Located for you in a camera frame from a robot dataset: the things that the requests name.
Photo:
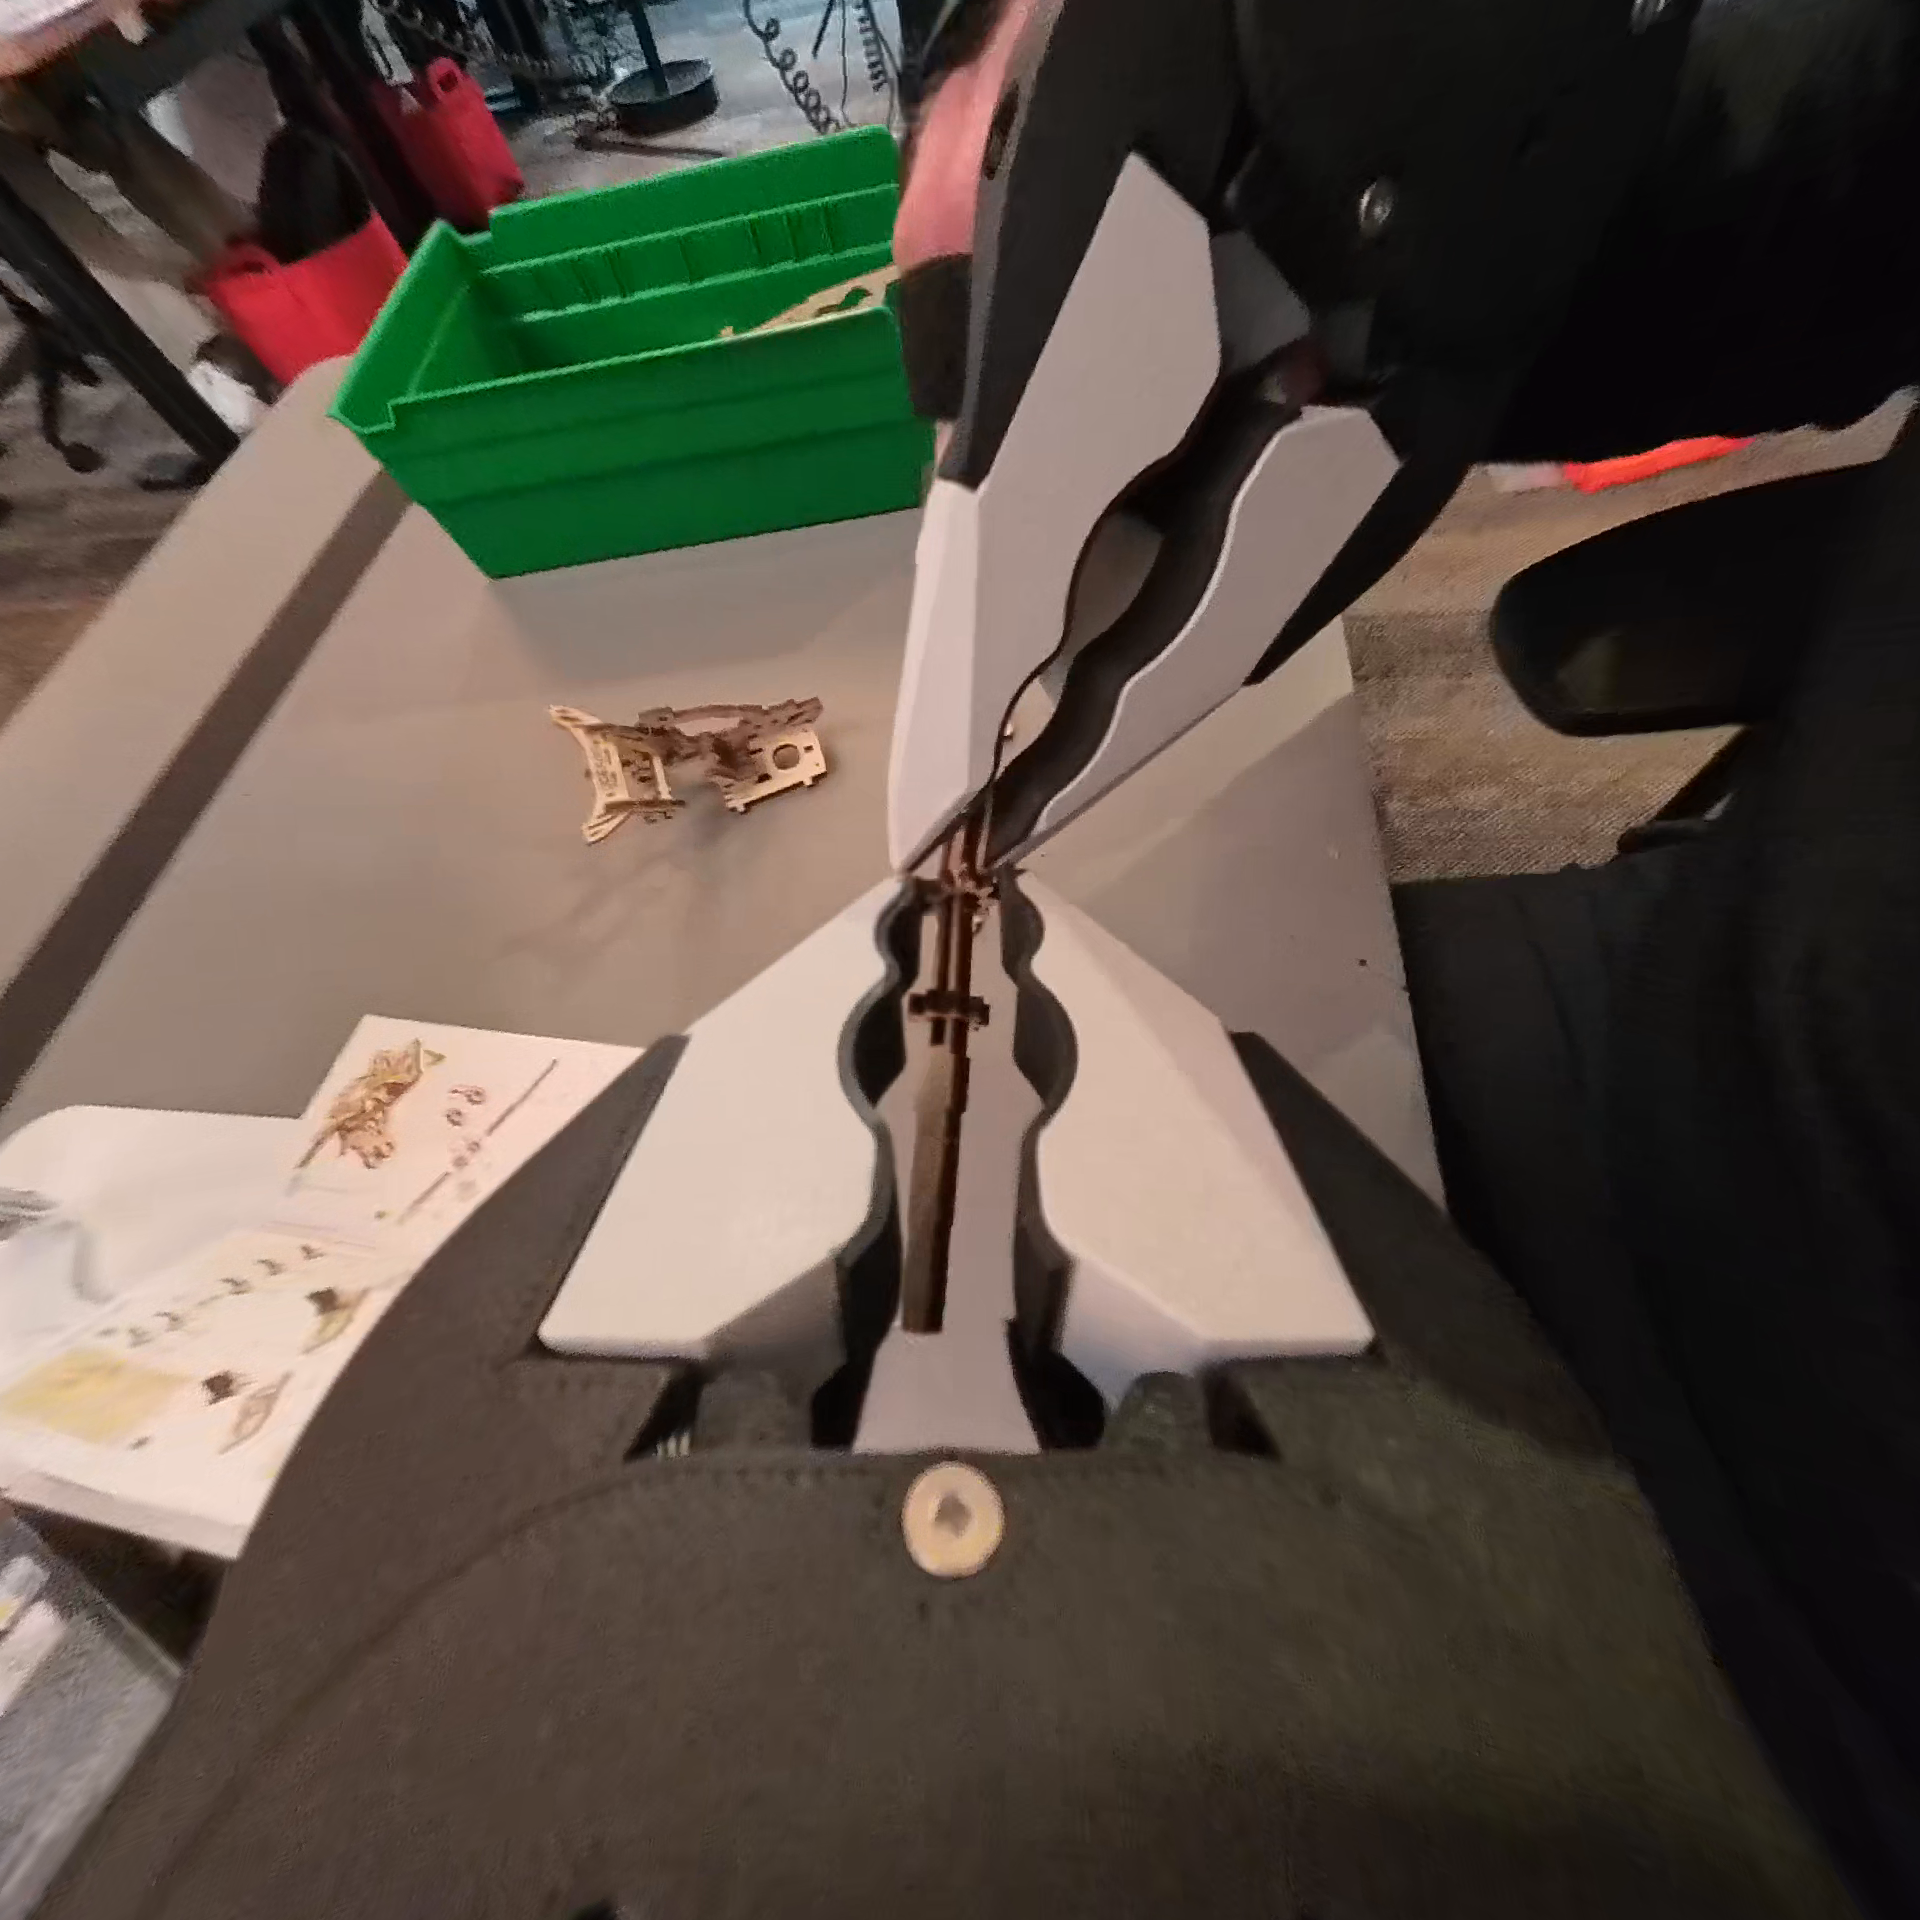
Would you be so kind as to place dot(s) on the black kit box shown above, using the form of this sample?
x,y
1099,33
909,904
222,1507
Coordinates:
x,y
60,1694

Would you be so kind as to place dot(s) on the long wooden shaft with collars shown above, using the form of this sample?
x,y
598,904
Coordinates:
x,y
938,1171

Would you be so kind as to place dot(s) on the laser-cut wooden part sheet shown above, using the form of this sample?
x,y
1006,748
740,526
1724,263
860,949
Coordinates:
x,y
820,308

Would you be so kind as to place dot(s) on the red bag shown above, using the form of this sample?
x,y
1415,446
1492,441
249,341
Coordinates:
x,y
451,143
307,300

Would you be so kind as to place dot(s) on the green plastic bin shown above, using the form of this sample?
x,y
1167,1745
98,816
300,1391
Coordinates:
x,y
646,451

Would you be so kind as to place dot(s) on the person's right hand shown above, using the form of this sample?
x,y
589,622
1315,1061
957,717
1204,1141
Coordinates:
x,y
955,165

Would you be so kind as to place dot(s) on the partly built wooden model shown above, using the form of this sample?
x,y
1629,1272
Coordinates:
x,y
675,764

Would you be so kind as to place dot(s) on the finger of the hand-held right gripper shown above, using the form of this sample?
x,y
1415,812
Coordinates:
x,y
1277,541
1051,451

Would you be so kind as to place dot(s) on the instruction booklet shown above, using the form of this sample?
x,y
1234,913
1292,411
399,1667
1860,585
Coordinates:
x,y
375,1201

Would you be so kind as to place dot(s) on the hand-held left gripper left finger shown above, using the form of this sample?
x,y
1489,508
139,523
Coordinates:
x,y
721,1185

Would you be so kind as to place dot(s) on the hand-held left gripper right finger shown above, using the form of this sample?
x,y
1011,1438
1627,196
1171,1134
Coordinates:
x,y
1202,1201

